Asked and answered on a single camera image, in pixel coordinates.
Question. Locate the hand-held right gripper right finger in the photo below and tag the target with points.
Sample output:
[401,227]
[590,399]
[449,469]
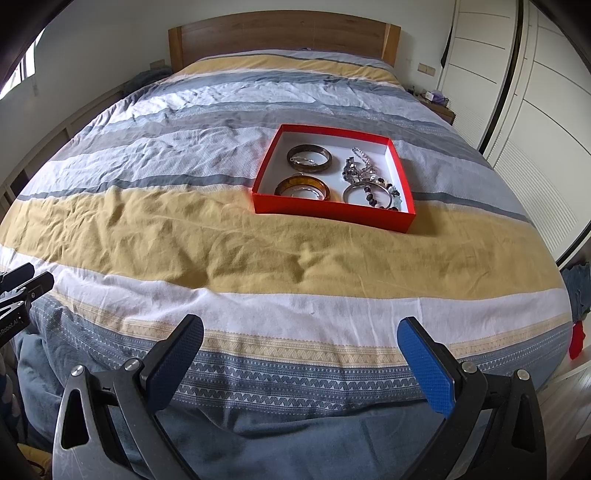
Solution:
[427,369]

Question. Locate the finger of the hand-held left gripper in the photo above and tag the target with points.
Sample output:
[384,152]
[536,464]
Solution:
[34,285]
[18,275]

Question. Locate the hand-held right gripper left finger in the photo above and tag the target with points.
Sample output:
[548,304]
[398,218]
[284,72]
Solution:
[178,364]

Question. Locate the red jewelry box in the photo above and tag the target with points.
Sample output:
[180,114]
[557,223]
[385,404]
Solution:
[323,210]

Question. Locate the plain large silver bangle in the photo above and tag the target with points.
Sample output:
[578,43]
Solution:
[345,194]

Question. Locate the blue patterned clothing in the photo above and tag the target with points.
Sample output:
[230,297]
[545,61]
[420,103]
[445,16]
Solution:
[5,392]

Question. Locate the wooden bed with striped duvet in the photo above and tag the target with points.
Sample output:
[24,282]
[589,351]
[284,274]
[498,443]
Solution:
[184,230]

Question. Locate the red cloth item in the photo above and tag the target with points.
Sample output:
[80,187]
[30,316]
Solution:
[577,341]

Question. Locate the blue denim cloth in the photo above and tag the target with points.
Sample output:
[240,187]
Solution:
[579,290]

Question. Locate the amber bangle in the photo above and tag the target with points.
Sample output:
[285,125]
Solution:
[282,189]

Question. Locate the window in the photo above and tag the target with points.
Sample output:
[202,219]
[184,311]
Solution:
[18,69]

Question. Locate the dark brown bangle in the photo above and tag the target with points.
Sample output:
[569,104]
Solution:
[292,161]

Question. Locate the grey blue cloth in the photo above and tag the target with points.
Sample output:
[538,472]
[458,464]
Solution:
[143,77]

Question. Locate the wooden nightstand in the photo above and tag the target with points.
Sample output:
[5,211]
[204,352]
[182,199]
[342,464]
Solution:
[444,110]

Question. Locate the purple item on nightstand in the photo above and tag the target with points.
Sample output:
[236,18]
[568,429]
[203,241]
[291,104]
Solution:
[436,96]

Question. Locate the white wardrobe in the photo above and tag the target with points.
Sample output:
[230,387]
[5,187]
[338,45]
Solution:
[521,92]

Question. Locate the wooden headboard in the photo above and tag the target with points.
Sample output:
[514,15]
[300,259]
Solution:
[277,37]

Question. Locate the wall outlet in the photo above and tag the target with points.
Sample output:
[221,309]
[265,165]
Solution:
[157,63]

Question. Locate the wall switch plate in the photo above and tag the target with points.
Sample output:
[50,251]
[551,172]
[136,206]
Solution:
[425,69]

